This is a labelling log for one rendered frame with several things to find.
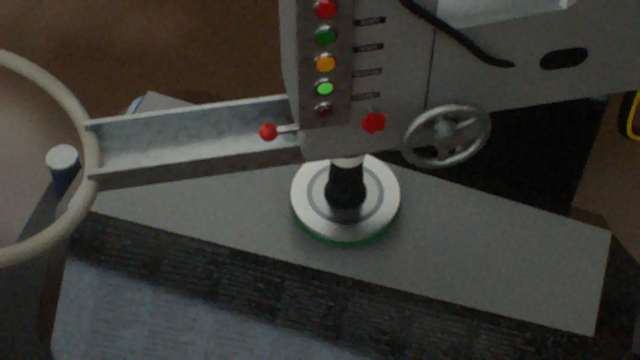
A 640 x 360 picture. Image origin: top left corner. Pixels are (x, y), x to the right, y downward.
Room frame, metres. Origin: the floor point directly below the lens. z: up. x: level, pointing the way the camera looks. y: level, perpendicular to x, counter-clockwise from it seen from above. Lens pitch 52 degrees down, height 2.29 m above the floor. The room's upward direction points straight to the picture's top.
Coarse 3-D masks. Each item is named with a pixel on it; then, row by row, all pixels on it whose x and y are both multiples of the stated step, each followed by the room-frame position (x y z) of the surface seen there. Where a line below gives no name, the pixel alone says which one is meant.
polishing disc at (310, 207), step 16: (368, 160) 1.14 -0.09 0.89; (304, 176) 1.09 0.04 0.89; (320, 176) 1.09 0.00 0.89; (368, 176) 1.10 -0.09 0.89; (384, 176) 1.10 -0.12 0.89; (304, 192) 1.06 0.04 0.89; (320, 192) 1.06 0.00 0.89; (368, 192) 1.06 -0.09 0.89; (384, 192) 1.06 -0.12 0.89; (304, 208) 1.02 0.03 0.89; (320, 208) 1.02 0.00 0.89; (368, 208) 1.02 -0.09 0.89; (384, 208) 1.02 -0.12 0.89; (304, 224) 0.98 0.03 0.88; (320, 224) 0.98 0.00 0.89; (336, 224) 0.98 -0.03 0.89; (352, 224) 0.98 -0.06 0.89; (368, 224) 0.98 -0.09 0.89; (384, 224) 0.98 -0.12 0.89; (336, 240) 0.95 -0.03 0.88; (352, 240) 0.95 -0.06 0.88
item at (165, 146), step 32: (96, 128) 1.01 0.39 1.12; (128, 128) 1.02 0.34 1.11; (160, 128) 1.04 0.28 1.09; (192, 128) 1.05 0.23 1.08; (224, 128) 1.05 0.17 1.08; (256, 128) 1.05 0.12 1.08; (128, 160) 0.97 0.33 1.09; (160, 160) 0.94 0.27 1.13; (192, 160) 0.94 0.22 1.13; (224, 160) 0.95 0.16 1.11; (256, 160) 0.96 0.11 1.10; (288, 160) 0.97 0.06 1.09; (320, 160) 0.98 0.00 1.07
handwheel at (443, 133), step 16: (432, 112) 0.92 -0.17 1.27; (448, 112) 0.92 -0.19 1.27; (464, 112) 0.93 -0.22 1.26; (480, 112) 0.93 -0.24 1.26; (416, 128) 0.91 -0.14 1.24; (432, 128) 0.93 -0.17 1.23; (448, 128) 0.93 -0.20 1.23; (464, 128) 0.93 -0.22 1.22; (480, 128) 0.94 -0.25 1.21; (400, 144) 0.91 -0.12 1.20; (448, 144) 0.91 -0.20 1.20; (480, 144) 0.93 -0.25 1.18; (416, 160) 0.91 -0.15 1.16; (432, 160) 0.92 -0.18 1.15; (448, 160) 0.93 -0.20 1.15; (464, 160) 0.93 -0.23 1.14
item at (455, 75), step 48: (480, 0) 1.03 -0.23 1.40; (528, 0) 1.03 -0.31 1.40; (576, 0) 1.03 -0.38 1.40; (624, 0) 1.04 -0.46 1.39; (432, 48) 0.98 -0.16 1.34; (480, 48) 0.98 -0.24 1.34; (528, 48) 1.01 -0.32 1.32; (576, 48) 1.03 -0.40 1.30; (624, 48) 1.05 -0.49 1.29; (432, 96) 0.98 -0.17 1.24; (480, 96) 1.00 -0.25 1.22; (528, 96) 1.02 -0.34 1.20; (576, 96) 1.04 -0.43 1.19
